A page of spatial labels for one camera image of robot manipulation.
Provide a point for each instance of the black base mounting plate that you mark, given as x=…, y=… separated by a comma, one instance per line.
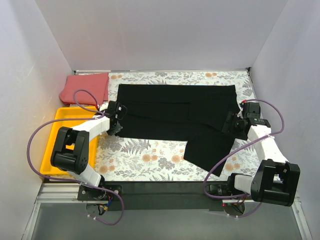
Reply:
x=158, y=195

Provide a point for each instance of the black t shirt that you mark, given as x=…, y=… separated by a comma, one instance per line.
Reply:
x=195, y=114

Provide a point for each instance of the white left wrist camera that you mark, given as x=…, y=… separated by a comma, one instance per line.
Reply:
x=103, y=107

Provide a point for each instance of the aluminium frame rail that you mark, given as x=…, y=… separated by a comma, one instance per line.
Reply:
x=50, y=193

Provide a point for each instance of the yellow plastic tray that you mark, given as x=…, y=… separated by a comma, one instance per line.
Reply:
x=68, y=117

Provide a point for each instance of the floral table mat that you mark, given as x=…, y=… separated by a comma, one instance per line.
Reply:
x=129, y=159

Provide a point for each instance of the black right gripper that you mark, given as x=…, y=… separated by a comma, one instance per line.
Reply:
x=230, y=122

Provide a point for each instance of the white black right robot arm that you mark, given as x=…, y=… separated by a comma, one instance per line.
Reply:
x=276, y=179

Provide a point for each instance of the folded red t shirt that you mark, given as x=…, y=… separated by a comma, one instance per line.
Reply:
x=96, y=84

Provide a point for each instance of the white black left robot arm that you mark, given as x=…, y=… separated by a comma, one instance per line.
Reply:
x=71, y=148

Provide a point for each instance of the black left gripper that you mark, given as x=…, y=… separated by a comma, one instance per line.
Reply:
x=116, y=126

